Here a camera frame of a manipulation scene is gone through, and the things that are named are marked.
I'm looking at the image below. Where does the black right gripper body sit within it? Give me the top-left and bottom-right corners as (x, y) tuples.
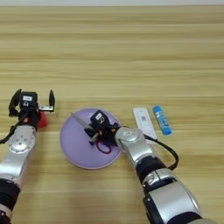
(89, 122), (120, 145)

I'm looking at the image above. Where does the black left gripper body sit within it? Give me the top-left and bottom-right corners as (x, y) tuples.
(17, 104), (56, 131)

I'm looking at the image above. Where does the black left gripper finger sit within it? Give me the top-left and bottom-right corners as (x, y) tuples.
(8, 88), (23, 117)
(48, 89), (56, 107)

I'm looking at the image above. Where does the small red object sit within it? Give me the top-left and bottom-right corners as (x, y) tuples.
(37, 111), (48, 129)

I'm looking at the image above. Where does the blue glue stick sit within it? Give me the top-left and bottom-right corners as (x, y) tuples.
(152, 105), (173, 137)

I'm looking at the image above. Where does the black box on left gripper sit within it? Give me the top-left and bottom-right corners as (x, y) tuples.
(18, 91), (39, 111)

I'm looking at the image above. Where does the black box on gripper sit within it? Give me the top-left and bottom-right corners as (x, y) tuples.
(18, 91), (39, 111)
(89, 109), (109, 128)

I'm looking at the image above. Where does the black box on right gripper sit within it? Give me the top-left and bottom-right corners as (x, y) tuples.
(89, 109), (109, 128)

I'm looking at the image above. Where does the purple round plate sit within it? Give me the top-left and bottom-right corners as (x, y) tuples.
(59, 108), (123, 171)

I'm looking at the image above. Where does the white rectangular remote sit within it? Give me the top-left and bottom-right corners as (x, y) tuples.
(132, 107), (158, 146)

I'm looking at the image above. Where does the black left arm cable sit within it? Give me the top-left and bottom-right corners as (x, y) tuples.
(0, 121), (22, 145)

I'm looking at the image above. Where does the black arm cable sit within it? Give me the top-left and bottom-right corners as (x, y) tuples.
(143, 134), (179, 172)
(0, 121), (22, 145)

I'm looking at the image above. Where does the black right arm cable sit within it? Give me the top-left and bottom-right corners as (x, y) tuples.
(143, 134), (179, 172)

